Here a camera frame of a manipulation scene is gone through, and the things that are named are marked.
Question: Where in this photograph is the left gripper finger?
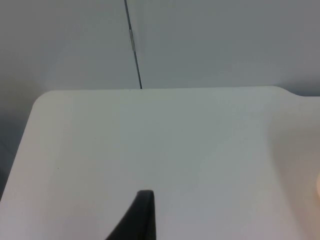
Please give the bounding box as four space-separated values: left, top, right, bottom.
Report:
104 189 158 240

